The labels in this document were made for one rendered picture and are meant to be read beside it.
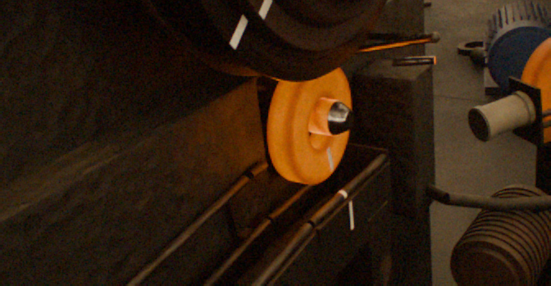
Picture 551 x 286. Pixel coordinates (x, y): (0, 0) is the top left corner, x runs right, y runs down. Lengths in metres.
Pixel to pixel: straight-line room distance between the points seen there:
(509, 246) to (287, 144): 0.46
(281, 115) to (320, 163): 0.10
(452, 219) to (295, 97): 1.44
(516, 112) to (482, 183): 1.22
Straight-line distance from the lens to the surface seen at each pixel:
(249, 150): 0.87
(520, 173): 2.47
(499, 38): 2.90
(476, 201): 1.12
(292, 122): 0.80
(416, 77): 1.03
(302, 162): 0.83
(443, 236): 2.12
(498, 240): 1.14
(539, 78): 1.21
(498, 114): 1.18
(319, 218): 0.85
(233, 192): 0.83
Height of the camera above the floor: 1.15
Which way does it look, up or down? 24 degrees down
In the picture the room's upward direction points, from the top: 7 degrees counter-clockwise
